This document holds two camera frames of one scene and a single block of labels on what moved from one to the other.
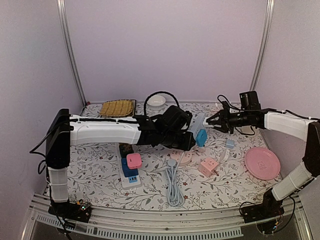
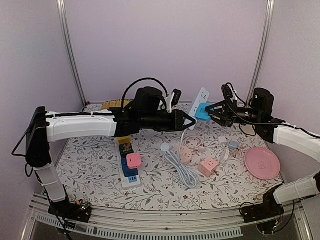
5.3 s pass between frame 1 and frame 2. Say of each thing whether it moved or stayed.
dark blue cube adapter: stayed
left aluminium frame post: stayed
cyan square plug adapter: moved
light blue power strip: moved
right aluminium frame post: stayed
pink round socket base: moved
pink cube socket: stayed
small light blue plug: moved
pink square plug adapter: stayed
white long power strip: stayed
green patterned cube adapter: stayed
